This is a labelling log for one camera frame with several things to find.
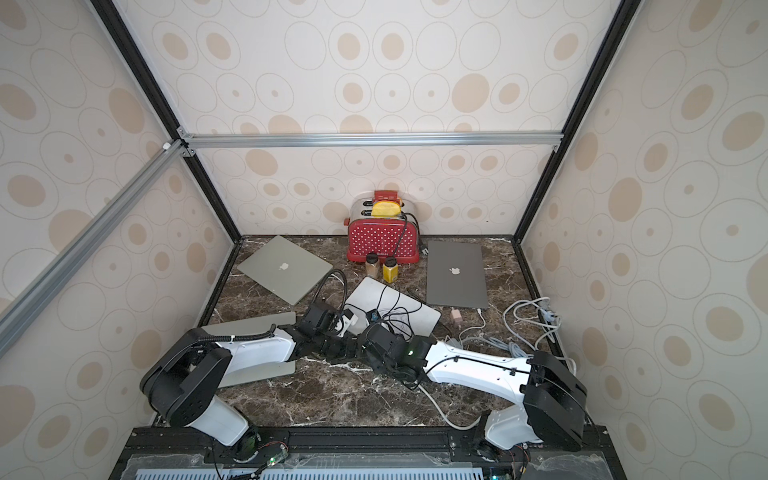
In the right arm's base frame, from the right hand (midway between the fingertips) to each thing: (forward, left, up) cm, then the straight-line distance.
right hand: (374, 355), depth 80 cm
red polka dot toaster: (+41, -1, +4) cm, 41 cm away
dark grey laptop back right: (+35, -25, -8) cm, 44 cm away
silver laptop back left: (+35, +36, -6) cm, 51 cm away
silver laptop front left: (-2, +24, +17) cm, 30 cm away
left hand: (+1, +1, -4) cm, 4 cm away
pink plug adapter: (+16, -24, -6) cm, 30 cm away
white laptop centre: (+22, +2, -8) cm, 24 cm away
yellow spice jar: (+31, -2, -1) cm, 31 cm away
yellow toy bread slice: (+48, 0, +12) cm, 49 cm away
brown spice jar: (+32, +4, 0) cm, 32 cm away
